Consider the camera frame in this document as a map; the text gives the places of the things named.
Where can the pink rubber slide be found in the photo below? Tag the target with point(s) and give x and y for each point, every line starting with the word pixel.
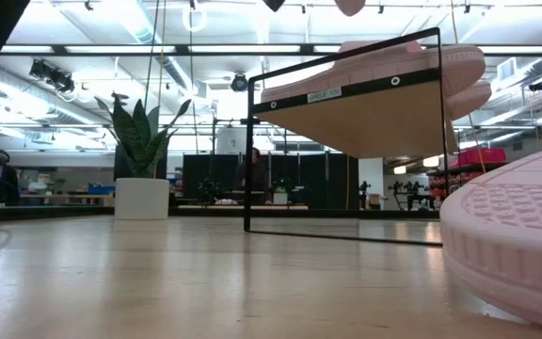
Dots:
pixel 393 63
pixel 511 235
pixel 350 6
pixel 471 99

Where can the white shelf label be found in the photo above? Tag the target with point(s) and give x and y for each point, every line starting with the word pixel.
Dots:
pixel 323 95

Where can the round black ceiling lamp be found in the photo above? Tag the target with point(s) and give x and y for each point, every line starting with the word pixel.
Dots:
pixel 239 83

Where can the black overhead beam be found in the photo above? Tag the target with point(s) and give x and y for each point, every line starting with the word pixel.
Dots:
pixel 181 49

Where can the white box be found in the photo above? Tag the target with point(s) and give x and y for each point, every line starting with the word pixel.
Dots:
pixel 233 141

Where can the black partition screen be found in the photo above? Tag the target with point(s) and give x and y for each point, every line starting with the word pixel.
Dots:
pixel 308 181

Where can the green snake plant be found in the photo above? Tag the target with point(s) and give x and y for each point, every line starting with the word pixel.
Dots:
pixel 139 141

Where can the white pillar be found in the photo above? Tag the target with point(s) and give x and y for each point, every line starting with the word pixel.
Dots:
pixel 371 179

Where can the background black robot arms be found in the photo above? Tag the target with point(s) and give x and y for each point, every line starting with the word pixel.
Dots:
pixel 409 188

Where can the black stage lights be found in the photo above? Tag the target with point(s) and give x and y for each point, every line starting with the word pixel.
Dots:
pixel 57 80

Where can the white plant pot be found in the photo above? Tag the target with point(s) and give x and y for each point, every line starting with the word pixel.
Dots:
pixel 141 200

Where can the blue box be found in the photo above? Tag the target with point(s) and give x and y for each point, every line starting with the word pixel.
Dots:
pixel 101 189

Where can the red storage bin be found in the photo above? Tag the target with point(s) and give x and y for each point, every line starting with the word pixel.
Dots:
pixel 478 157

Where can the rack with red bins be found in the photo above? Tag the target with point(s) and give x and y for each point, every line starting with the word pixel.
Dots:
pixel 464 176

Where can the black ceiling fixture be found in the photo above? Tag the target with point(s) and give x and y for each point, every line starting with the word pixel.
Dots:
pixel 540 85

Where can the wooden shelf with black frame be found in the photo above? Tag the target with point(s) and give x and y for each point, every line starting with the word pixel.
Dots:
pixel 370 122

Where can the black metal table frame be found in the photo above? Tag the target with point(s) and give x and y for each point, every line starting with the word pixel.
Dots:
pixel 64 213

